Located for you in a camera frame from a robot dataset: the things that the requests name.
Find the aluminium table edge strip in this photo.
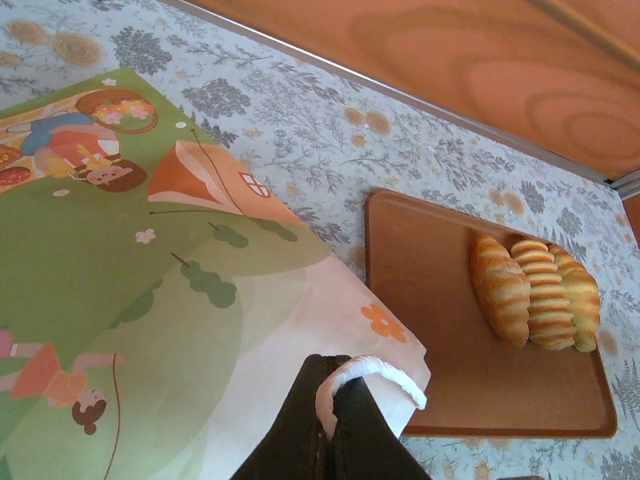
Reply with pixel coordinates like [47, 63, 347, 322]
[162, 0, 615, 184]

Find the brown rectangular tray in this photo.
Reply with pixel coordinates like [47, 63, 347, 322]
[363, 188, 619, 441]

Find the aluminium frame post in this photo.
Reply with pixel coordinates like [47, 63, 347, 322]
[607, 168, 640, 202]

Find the striped fake croissant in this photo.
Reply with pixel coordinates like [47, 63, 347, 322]
[469, 233, 532, 349]

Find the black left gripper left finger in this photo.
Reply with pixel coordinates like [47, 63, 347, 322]
[233, 353, 336, 480]

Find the printed white paper bag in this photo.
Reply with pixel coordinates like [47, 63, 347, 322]
[0, 67, 431, 480]

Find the floral tablecloth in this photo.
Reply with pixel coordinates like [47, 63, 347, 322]
[0, 0, 640, 480]

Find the ridged yellow fake bread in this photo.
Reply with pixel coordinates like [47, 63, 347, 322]
[509, 238, 577, 351]

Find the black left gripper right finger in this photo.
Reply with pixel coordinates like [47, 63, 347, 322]
[332, 354, 432, 480]

